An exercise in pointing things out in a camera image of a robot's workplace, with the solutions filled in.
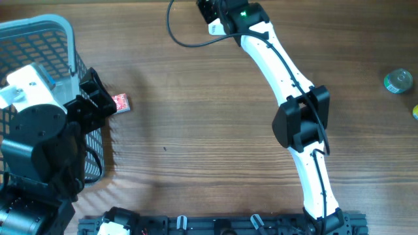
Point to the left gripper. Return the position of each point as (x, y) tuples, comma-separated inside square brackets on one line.
[(94, 117)]

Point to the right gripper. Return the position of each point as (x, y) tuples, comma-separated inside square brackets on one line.
[(208, 15)]

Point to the small red carton box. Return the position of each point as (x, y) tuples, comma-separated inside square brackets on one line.
[(122, 102)]

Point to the silver tin can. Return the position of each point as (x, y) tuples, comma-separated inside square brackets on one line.
[(398, 81)]

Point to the yellow capped bottle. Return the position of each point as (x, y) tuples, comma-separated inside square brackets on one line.
[(415, 112)]

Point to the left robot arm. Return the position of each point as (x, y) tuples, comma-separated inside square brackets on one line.
[(45, 151)]

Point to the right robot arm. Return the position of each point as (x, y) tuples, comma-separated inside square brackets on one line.
[(303, 109)]

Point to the white barcode scanner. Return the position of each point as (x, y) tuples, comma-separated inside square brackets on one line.
[(216, 28)]

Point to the grey plastic mesh basket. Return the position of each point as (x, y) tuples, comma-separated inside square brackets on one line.
[(47, 40)]

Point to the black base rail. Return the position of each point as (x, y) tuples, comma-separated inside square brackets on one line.
[(353, 223)]

